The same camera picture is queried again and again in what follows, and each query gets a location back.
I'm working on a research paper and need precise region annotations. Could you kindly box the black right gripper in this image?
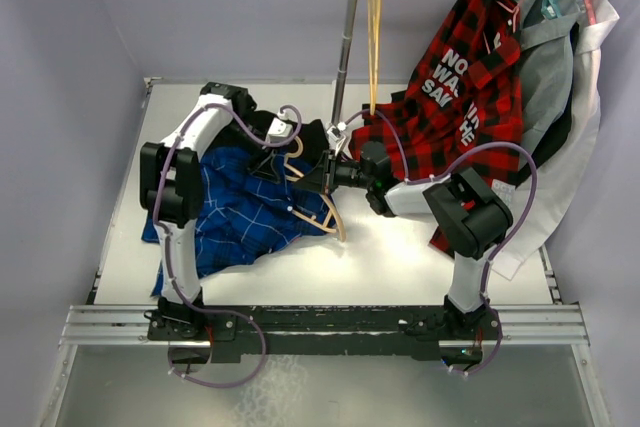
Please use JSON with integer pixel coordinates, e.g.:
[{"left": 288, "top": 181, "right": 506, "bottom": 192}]
[{"left": 295, "top": 148, "right": 375, "bottom": 194}]

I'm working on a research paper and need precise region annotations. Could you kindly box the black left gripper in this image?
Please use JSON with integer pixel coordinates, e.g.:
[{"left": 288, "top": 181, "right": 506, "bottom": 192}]
[{"left": 220, "top": 121, "right": 289, "bottom": 186}]

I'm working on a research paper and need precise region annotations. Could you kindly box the beige plastic hanger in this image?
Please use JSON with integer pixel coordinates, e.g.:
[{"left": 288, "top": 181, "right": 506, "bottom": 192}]
[{"left": 283, "top": 136, "right": 347, "bottom": 242}]

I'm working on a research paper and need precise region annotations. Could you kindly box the blue plaid shirt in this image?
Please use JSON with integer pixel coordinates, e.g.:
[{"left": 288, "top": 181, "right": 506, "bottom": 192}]
[{"left": 140, "top": 146, "right": 337, "bottom": 298}]

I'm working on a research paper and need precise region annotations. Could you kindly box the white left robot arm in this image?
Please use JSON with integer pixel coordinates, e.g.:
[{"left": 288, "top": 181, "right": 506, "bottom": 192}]
[{"left": 139, "top": 82, "right": 302, "bottom": 339}]

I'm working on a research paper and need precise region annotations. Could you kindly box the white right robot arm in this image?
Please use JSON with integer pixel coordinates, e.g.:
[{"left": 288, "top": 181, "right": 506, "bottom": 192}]
[{"left": 294, "top": 141, "right": 520, "bottom": 338}]

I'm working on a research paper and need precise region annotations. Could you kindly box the red black plaid shirt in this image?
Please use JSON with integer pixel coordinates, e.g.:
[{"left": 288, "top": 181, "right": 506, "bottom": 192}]
[{"left": 347, "top": 0, "right": 525, "bottom": 253}]

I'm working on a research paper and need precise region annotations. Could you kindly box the white shirt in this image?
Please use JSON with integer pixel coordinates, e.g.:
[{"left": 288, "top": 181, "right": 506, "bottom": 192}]
[{"left": 491, "top": 0, "right": 619, "bottom": 279}]

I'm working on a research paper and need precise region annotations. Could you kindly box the pink hanger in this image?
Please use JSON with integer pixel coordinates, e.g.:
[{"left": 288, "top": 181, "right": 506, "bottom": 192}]
[{"left": 500, "top": 0, "right": 525, "bottom": 33}]

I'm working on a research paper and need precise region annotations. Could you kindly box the grey shirt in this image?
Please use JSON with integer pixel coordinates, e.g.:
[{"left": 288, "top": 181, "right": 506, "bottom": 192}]
[{"left": 517, "top": 0, "right": 582, "bottom": 167}]

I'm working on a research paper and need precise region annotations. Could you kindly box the black garment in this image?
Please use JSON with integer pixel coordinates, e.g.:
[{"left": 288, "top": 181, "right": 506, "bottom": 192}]
[{"left": 211, "top": 110, "right": 329, "bottom": 167}]

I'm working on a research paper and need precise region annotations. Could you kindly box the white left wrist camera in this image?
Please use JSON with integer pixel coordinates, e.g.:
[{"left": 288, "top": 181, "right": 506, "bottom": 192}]
[{"left": 265, "top": 105, "right": 302, "bottom": 148}]

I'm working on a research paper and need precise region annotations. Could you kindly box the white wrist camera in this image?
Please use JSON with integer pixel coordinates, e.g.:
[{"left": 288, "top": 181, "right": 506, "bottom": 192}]
[
  {"left": 325, "top": 122, "right": 349, "bottom": 156},
  {"left": 265, "top": 105, "right": 302, "bottom": 148}
]

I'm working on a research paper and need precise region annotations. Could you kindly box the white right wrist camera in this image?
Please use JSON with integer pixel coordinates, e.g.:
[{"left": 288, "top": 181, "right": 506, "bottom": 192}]
[{"left": 325, "top": 122, "right": 349, "bottom": 156}]

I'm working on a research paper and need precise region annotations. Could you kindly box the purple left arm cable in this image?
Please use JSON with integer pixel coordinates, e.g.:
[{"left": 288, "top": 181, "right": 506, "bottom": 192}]
[{"left": 152, "top": 102, "right": 304, "bottom": 308}]

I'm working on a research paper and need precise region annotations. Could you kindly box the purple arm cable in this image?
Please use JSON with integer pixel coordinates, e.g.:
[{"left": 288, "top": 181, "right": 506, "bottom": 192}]
[
  {"left": 342, "top": 107, "right": 540, "bottom": 308},
  {"left": 152, "top": 102, "right": 304, "bottom": 308}
]

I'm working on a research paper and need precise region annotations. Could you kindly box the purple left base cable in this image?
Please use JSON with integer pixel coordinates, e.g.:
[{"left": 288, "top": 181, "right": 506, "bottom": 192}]
[{"left": 166, "top": 309, "right": 271, "bottom": 391}]

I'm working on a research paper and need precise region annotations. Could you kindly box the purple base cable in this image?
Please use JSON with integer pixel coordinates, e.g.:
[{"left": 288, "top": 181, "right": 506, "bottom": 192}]
[
  {"left": 447, "top": 304, "right": 504, "bottom": 378},
  {"left": 166, "top": 309, "right": 271, "bottom": 391}
]

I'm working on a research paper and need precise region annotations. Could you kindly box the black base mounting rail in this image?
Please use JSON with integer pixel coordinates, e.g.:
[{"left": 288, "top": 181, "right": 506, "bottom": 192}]
[{"left": 144, "top": 301, "right": 500, "bottom": 365}]

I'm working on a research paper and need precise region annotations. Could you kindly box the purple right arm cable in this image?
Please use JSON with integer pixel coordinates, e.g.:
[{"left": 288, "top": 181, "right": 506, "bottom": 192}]
[{"left": 342, "top": 107, "right": 540, "bottom": 308}]

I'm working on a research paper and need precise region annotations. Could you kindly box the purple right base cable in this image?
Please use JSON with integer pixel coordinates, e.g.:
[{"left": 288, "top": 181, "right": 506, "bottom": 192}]
[{"left": 447, "top": 304, "right": 504, "bottom": 378}]

